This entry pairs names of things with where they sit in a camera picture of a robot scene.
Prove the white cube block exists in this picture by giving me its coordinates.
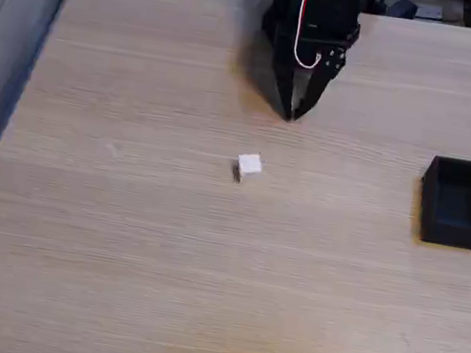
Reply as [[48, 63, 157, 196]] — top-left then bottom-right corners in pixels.
[[235, 150, 266, 181]]

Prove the black open box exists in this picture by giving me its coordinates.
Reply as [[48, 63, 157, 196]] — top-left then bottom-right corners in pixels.
[[412, 153, 471, 251]]

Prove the white and red gripper cable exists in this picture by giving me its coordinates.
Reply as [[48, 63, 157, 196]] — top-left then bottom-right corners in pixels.
[[290, 0, 337, 73]]

